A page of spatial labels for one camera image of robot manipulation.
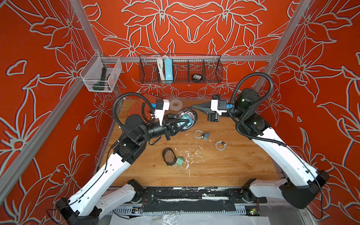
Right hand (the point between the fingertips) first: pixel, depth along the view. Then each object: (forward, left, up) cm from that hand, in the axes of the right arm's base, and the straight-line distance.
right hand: (191, 105), depth 51 cm
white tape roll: (+44, +9, -47) cm, 65 cm away
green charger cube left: (-4, +5, -46) cm, 46 cm away
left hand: (-4, +1, -5) cm, 6 cm away
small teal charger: (+13, -13, -45) cm, 48 cm away
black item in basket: (+45, -7, -20) cm, 50 cm away
